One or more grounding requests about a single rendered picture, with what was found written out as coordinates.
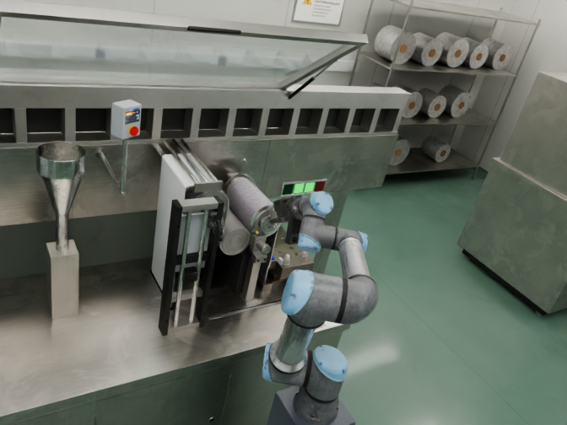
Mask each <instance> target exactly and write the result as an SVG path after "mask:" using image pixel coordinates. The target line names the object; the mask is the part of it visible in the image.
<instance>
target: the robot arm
mask: <svg viewBox="0 0 567 425"><path fill-rule="evenodd" d="M273 205H274V211H275V212H274V211H273V209H272V208H270V220H269V223H270V224H277V223H287V222H288V227H287V234H286V239H285V243H287V244H288V245H292V244H298V247H299V249H300V250H303V251H305V252H310V253H317V252H319V251H320V249H321V248H325V249H329V250H337V251H339V255H340V261H341V266H342V271H343V278H342V277H334V276H330V275H325V274H320V273H316V272H311V271H309V270H305V271H303V270H294V271H292V272H291V273H290V275H289V277H288V280H287V282H286V285H285V288H284V290H283V296H282V301H281V310H282V311H283V312H284V313H285V314H286V315H287V319H286V321H285V323H284V326H283V330H282V333H281V335H280V337H279V339H277V340H276V341H275V342H268V343H267V345H266V348H265V353H264V359H263V367H262V377H263V378H264V379H265V380H268V381H271V382H273V383H274V382H277V383H281V384H286V385H294V386H299V387H300V388H299V389H298V390H297V392H296V394H295V396H294V410H295V412H296V413H297V415H298V416H299V417H300V418H301V419H302V420H303V421H305V422H307V423H309V424H311V425H328V424H330V423H332V422H333V421H334V420H335V419H336V417H337V414H338V410H339V403H338V395H339V392H340V390H341V388H342V385H343V381H344V380H345V378H346V375H347V370H348V362H347V359H346V358H345V357H344V355H342V354H341V352H340V351H338V350H337V349H336V348H335V347H331V346H328V345H321V346H319V347H317V348H316V349H315V350H314V351H312V350H307V349H306V348H307V347H308V345H309V343H310V341H311V338H312V336H313V334H314V332H315V330H316V328H319V327H320V326H322V325H323V324H324V323H325V321H328V322H332V323H337V324H342V325H351V324H354V323H358V322H360V321H362V320H363V319H365V318H366V317H368V316H369V315H370V314H371V313H372V311H373V310H374V308H375V307H376V304H377V301H378V296H379V294H378V288H377V286H376V283H375V280H374V279H373V278H372V277H370V273H369V269H368V266H367V263H366V259H365V252H366V249H367V245H368V236H367V234H365V233H361V232H359V231H356V230H355V231H353V230H349V229H341V228H337V227H333V226H328V225H325V218H326V214H328V213H329V212H330V211H331V210H332V209H333V199H332V197H331V196H330V195H329V194H328V193H326V192H324V191H321V192H315V193H313V194H311V195H309V196H304V197H302V195H298V196H291V197H284V198H283V199H279V200H277V201H274V202H273Z"/></svg>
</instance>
